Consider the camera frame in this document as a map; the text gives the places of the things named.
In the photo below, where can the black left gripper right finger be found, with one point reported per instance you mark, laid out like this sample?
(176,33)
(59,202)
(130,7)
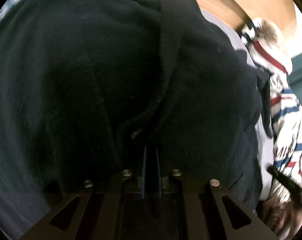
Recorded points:
(188,209)

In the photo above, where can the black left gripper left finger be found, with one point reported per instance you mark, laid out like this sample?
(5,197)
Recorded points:
(95,213)

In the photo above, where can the dark navy knit garment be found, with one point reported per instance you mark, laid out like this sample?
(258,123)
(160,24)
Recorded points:
(86,84)

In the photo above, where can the red white blue patterned duvet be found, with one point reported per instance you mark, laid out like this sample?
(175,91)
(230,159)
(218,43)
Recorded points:
(264,42)

